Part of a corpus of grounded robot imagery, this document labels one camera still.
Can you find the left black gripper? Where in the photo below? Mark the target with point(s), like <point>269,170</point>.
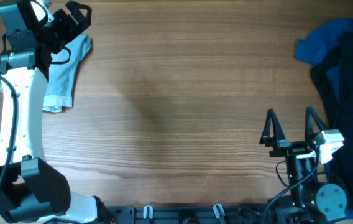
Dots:
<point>61,17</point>

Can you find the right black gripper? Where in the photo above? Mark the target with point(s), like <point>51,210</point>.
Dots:
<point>291,147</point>

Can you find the light blue denim shorts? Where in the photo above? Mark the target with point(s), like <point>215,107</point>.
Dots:
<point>59,94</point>

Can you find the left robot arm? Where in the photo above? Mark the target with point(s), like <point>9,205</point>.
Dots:
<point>30,189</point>

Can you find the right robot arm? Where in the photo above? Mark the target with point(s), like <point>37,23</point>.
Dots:
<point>305,199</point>

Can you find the blue cloth garment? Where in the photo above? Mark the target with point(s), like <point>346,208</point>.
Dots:
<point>315,48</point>

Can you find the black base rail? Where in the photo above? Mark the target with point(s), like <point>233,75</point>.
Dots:
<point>179,215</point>

